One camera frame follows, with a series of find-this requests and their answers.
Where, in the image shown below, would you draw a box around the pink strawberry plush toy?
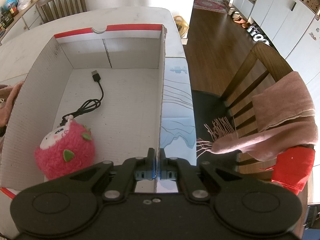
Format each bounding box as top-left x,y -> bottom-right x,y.
34,115 -> 95,180

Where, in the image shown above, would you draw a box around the black usb cable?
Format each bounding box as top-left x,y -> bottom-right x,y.
57,69 -> 105,129

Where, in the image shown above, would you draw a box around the red cardboard box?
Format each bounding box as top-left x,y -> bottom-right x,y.
1,24 -> 167,192

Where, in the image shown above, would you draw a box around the pink fleece garment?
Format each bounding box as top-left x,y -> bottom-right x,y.
0,81 -> 24,127

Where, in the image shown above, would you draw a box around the wooden chair near box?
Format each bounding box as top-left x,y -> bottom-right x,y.
191,42 -> 316,205

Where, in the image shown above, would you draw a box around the red cloth on chair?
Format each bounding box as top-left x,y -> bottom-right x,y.
257,145 -> 316,195

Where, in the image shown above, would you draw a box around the pink scarf on chair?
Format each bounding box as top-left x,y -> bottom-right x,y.
197,72 -> 318,161

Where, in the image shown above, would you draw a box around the yellow bag on floor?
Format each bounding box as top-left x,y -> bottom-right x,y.
174,15 -> 189,38

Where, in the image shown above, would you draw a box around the white sneakers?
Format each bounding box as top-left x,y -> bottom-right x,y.
247,25 -> 271,46

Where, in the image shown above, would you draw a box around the orange slippers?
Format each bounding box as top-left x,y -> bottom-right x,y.
228,8 -> 251,29

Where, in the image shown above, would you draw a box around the red patterned rug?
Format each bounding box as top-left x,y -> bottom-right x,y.
193,0 -> 227,14

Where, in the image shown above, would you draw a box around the wooden chair far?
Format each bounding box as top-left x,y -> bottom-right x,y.
36,0 -> 87,23

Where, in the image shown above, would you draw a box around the wooden sideboard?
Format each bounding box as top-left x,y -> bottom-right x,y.
1,0 -> 44,45

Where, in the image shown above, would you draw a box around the blue round helmet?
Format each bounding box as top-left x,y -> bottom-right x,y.
3,0 -> 18,10

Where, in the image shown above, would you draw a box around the white wall cabinet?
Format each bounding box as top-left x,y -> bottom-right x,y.
233,0 -> 319,82

